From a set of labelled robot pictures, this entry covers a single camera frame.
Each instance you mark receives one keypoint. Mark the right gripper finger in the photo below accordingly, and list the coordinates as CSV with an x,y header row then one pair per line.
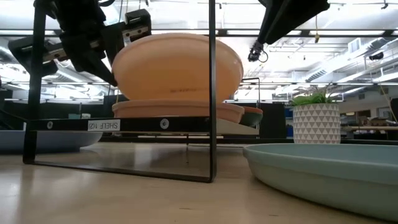
x,y
286,18

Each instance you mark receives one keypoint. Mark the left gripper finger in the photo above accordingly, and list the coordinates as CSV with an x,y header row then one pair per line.
x,y
87,59
114,40

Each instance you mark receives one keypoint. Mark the cream plate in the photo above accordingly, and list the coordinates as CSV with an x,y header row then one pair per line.
x,y
174,68

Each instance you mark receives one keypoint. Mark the terracotta plate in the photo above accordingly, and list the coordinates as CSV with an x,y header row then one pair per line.
x,y
174,109

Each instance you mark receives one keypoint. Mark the orange plate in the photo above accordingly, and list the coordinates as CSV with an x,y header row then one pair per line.
x,y
253,109

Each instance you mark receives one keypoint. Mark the dark teal plate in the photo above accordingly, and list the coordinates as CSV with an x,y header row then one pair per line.
x,y
252,119

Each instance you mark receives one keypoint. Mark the light blue plate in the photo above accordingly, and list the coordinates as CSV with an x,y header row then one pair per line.
x,y
326,174

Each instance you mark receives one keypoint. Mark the black background cabinet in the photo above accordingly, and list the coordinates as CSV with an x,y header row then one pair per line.
x,y
275,121

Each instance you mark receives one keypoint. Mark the succulent in white patterned pot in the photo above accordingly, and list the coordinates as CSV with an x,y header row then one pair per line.
x,y
316,124

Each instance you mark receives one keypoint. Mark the background desk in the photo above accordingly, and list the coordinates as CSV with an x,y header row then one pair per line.
x,y
370,127

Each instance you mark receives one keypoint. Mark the ceiling air duct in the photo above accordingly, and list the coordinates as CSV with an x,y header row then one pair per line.
x,y
342,62

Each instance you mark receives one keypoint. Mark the wooden shelf with black frame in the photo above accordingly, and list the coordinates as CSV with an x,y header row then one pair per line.
x,y
140,124

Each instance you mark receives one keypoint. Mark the black aluminium rig frame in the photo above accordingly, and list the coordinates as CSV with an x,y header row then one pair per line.
x,y
273,141

